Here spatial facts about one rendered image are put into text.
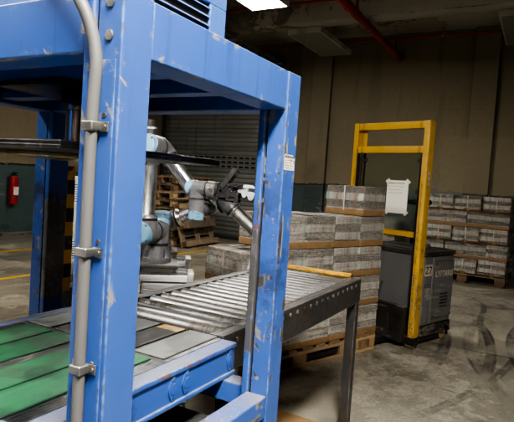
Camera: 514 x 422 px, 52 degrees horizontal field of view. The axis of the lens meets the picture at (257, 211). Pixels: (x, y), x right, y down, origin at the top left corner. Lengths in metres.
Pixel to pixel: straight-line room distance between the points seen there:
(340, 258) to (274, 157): 2.57
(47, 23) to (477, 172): 9.13
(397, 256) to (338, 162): 5.97
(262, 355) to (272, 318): 0.10
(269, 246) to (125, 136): 0.62
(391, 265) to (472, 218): 3.68
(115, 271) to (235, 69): 0.52
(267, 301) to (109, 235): 0.64
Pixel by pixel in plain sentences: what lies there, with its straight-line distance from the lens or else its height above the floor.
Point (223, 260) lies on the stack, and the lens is 3.35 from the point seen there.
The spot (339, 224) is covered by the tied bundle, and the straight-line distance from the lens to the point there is 3.83.
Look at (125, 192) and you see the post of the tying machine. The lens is 0.87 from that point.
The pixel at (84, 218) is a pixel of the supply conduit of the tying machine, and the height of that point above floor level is 1.18.
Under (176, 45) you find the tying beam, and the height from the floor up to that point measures 1.49.
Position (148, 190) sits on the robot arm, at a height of 1.19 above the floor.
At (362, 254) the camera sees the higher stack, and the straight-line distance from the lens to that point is 4.09.
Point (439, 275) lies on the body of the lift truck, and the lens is 4.79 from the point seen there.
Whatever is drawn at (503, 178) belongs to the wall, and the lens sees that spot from 9.86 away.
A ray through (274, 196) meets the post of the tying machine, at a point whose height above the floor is 1.23.
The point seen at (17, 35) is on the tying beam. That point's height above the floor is 1.49.
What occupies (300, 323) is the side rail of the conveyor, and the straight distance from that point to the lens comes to 2.11.
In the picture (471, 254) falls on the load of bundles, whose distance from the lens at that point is 8.29.
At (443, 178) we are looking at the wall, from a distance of 9.96.
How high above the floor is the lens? 1.26
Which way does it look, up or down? 3 degrees down
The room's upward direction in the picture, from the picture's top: 4 degrees clockwise
